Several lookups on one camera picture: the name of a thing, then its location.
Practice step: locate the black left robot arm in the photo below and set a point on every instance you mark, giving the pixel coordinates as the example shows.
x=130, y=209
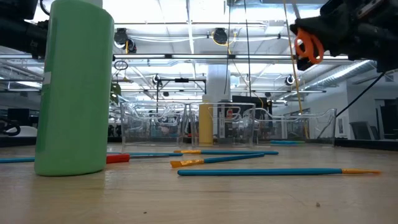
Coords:
x=21, y=37

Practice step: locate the white rounded object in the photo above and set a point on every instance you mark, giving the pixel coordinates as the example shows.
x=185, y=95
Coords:
x=29, y=132

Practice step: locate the dark blue paint bottle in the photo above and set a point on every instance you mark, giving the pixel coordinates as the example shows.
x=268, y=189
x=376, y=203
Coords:
x=228, y=127

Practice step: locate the black monitor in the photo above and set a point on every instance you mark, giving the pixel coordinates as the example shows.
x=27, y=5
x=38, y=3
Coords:
x=21, y=115

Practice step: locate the clear narrow plastic bin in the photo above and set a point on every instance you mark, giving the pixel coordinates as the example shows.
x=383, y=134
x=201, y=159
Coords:
x=149, y=137
x=245, y=137

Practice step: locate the black stand frame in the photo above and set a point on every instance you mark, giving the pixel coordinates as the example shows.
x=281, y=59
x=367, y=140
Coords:
x=182, y=80

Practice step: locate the black screen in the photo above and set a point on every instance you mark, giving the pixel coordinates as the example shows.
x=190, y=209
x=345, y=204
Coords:
x=248, y=99

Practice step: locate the black cabinet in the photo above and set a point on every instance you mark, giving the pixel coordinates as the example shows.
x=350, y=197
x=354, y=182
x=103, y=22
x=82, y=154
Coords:
x=390, y=121

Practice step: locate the green paint bottle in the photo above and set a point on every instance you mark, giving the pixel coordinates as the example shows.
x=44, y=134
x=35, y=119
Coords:
x=74, y=93

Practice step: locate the green potted plant white pot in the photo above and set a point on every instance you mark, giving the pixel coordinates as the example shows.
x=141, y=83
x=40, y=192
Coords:
x=115, y=91

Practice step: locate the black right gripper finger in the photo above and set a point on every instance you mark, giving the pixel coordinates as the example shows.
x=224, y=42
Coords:
x=329, y=59
x=332, y=23

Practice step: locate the clear wide plastic bin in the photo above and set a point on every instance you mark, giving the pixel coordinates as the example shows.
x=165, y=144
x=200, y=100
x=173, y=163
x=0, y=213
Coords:
x=320, y=133

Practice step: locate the yellow paint bottle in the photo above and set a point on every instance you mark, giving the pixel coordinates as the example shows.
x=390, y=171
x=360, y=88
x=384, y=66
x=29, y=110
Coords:
x=206, y=124

